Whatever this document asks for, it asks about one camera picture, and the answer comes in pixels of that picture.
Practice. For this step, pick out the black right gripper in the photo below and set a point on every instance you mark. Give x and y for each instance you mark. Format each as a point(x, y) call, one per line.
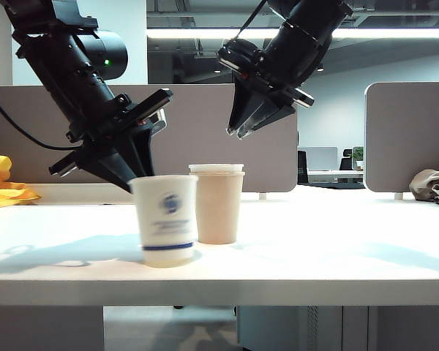
point(256, 69)

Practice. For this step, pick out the long ceiling light strip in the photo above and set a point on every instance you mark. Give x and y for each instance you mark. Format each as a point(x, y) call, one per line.
point(190, 33)

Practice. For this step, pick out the grey under-desk cabinet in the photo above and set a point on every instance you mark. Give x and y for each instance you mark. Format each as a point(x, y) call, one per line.
point(278, 329)

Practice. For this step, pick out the yellow cloth bag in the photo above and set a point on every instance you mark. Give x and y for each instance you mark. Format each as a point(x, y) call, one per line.
point(0, 194)

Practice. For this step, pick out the dark desk side panel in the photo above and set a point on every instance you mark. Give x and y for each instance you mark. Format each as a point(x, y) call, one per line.
point(417, 329)
point(40, 329)

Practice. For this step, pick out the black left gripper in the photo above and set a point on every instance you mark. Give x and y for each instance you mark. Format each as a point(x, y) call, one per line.
point(102, 124)

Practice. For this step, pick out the white background desk screen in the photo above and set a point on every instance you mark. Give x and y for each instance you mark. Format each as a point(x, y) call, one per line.
point(320, 158)

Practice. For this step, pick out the white paper cup blue logo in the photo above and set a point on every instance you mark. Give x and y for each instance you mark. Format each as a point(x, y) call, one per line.
point(216, 168)
point(164, 234)

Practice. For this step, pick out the wide grey-brown desk divider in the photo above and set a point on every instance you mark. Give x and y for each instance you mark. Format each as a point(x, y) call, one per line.
point(199, 142)

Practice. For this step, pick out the black office chair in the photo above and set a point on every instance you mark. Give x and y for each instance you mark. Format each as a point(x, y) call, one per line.
point(347, 162)
point(302, 167)

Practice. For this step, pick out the brown fabric bag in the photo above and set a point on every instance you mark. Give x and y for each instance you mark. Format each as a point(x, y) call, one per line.
point(422, 184)

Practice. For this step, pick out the narrow grey-brown desk divider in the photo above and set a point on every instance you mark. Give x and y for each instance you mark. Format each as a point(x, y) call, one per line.
point(406, 139)

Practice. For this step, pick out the plain beige paper cup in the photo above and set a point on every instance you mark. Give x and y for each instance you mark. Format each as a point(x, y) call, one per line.
point(221, 208)

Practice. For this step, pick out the white background desk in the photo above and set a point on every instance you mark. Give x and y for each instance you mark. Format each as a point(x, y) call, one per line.
point(336, 175)

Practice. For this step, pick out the white divider foot bracket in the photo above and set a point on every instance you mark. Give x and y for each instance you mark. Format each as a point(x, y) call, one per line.
point(398, 196)
point(263, 196)

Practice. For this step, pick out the green potted plant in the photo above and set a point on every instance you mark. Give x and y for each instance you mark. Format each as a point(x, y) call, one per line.
point(358, 155)

